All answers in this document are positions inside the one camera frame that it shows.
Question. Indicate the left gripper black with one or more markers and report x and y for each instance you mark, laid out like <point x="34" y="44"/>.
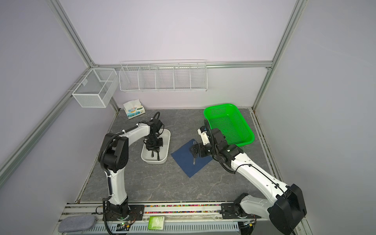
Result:
<point x="156" y="148"/>

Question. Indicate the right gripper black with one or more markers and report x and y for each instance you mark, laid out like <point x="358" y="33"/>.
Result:
<point x="196" y="152"/>

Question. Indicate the silver fork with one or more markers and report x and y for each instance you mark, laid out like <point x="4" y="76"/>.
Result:
<point x="194" y="151"/>

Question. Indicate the white rectangular dish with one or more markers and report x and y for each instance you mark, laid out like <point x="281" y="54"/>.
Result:
<point x="146" y="154"/>

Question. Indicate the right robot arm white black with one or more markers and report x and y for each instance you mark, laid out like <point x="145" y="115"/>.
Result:
<point x="285" y="205"/>

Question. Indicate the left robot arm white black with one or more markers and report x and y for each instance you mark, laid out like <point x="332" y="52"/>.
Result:
<point x="114" y="156"/>

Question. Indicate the blue paper napkin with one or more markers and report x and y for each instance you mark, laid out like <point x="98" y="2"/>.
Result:
<point x="184" y="159"/>

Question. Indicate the green plastic basket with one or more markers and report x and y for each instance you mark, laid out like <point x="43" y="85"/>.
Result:
<point x="229" y="120"/>

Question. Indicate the tissue pack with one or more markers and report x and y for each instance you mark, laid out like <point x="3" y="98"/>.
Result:
<point x="133" y="108"/>

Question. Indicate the green small box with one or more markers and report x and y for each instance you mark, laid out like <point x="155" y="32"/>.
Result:
<point x="156" y="223"/>

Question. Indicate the white mesh box basket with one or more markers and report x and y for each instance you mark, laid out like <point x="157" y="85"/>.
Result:
<point x="97" y="88"/>

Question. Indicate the grey cloth pad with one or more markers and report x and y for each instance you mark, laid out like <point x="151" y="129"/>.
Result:
<point x="77" y="223"/>

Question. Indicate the white wire shelf rack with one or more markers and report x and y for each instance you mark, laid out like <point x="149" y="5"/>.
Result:
<point x="163" y="75"/>

